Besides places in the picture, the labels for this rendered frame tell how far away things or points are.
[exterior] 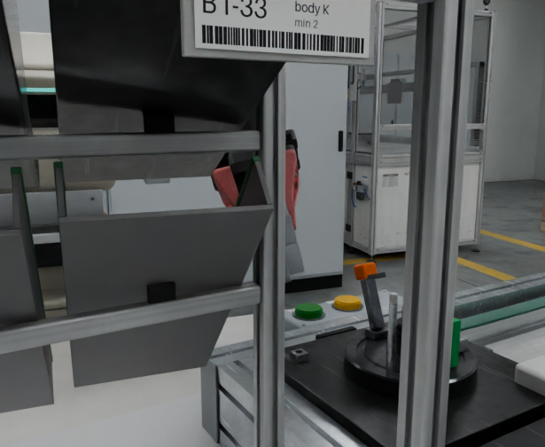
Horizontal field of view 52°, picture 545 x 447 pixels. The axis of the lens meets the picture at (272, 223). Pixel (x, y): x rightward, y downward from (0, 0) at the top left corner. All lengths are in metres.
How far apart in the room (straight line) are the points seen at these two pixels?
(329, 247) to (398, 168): 1.14
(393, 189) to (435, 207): 4.47
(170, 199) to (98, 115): 3.13
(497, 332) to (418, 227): 0.61
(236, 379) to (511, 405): 0.28
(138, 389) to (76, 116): 0.53
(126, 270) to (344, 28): 0.22
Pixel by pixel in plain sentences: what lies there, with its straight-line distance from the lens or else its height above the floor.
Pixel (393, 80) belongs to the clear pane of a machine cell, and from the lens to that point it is 4.71.
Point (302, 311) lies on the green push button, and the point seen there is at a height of 0.97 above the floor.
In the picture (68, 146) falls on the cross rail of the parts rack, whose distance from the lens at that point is 0.37.
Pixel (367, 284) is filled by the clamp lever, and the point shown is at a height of 1.05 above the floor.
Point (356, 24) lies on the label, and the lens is 0.25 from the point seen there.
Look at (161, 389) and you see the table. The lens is 0.84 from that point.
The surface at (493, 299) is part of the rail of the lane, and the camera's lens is 0.96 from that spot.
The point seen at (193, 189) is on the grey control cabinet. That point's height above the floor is 0.77.
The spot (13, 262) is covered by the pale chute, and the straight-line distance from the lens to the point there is 0.33.
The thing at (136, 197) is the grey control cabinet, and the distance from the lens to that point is 3.48.
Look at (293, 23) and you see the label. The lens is 0.23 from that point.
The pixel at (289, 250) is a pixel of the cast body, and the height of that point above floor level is 1.11.
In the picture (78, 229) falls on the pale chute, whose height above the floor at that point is 1.18.
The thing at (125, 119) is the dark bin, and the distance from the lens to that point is 0.39.
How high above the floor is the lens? 1.25
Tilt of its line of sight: 11 degrees down
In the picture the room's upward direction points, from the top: straight up
